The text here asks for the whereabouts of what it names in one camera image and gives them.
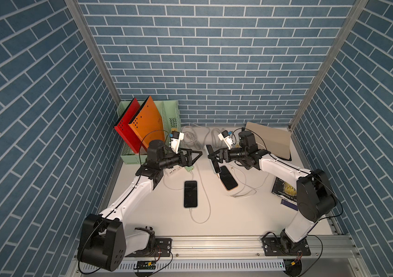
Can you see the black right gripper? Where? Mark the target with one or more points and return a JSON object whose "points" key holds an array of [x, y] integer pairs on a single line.
{"points": [[222, 156]]}

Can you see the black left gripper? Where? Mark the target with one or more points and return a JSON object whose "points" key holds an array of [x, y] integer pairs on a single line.
{"points": [[185, 157]]}

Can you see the black phone light case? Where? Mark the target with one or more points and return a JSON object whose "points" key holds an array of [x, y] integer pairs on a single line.
{"points": [[215, 158]]}

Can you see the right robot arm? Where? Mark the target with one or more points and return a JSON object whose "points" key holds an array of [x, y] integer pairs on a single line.
{"points": [[326, 199]]}

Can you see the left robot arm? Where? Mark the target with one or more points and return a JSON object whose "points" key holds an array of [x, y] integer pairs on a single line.
{"points": [[103, 241]]}

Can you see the black phone left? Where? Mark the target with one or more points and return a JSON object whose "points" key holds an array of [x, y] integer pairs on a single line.
{"points": [[190, 194]]}

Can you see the white power strip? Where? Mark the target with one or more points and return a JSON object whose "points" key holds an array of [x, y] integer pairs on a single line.
{"points": [[172, 171]]}

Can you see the mint green file rack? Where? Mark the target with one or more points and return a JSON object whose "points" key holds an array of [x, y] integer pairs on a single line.
{"points": [[171, 122]]}

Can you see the orange file folder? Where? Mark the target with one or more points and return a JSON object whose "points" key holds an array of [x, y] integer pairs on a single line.
{"points": [[147, 124]]}

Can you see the beige file box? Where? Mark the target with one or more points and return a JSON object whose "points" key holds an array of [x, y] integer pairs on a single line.
{"points": [[278, 141]]}

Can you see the red file folder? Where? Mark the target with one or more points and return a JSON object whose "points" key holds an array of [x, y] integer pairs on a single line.
{"points": [[123, 129]]}

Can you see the dark book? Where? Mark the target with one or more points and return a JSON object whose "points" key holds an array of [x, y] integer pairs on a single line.
{"points": [[286, 193]]}

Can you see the small black controller box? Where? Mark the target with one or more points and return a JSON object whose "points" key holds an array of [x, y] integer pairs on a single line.
{"points": [[145, 265]]}

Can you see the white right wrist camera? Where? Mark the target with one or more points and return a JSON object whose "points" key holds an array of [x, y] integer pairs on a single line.
{"points": [[226, 137]]}

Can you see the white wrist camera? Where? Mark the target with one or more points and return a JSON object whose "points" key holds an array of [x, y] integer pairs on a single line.
{"points": [[175, 139], [226, 137]]}

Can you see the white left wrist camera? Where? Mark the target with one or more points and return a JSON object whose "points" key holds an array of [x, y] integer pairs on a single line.
{"points": [[175, 139]]}

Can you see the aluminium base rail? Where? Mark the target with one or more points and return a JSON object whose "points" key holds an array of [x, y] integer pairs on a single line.
{"points": [[251, 247]]}

